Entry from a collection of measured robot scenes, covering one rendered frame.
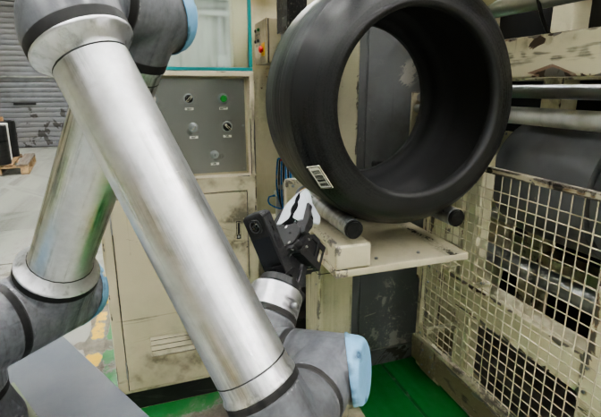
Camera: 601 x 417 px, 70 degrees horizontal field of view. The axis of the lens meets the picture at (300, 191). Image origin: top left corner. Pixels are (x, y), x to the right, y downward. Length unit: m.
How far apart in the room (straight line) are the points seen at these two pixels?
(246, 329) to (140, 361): 1.37
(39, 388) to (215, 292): 0.72
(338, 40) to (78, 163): 0.52
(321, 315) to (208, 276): 1.06
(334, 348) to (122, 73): 0.42
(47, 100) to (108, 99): 9.84
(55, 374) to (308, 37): 0.91
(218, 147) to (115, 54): 1.11
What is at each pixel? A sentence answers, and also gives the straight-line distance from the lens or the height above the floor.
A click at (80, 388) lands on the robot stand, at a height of 0.60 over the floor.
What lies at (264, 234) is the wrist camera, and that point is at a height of 0.98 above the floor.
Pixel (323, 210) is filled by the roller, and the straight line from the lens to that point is 1.10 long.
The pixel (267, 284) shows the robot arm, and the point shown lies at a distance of 0.70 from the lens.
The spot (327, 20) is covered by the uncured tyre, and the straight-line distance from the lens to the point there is 0.91.
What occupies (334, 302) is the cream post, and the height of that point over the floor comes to 0.51.
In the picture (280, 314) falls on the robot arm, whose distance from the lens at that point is 0.68.
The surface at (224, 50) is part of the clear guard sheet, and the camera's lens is 1.58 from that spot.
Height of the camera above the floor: 1.22
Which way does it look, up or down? 14 degrees down
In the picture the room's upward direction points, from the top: straight up
